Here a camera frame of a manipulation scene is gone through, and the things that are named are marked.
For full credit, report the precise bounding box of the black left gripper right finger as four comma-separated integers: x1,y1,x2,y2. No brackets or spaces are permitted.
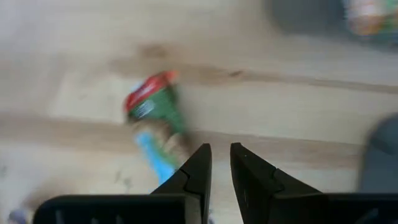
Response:
229,142,398,224

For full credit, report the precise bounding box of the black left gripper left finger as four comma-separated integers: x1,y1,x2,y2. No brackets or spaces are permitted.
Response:
32,142,213,224

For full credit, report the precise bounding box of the blue granola bar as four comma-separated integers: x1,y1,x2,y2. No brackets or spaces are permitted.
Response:
7,208,32,224

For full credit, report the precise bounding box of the green granola bar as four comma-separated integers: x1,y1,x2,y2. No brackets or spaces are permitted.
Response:
123,70,192,187
343,0,398,37

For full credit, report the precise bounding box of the grey translucent plastic bin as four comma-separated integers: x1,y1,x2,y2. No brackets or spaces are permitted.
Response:
357,113,398,194
267,0,398,44

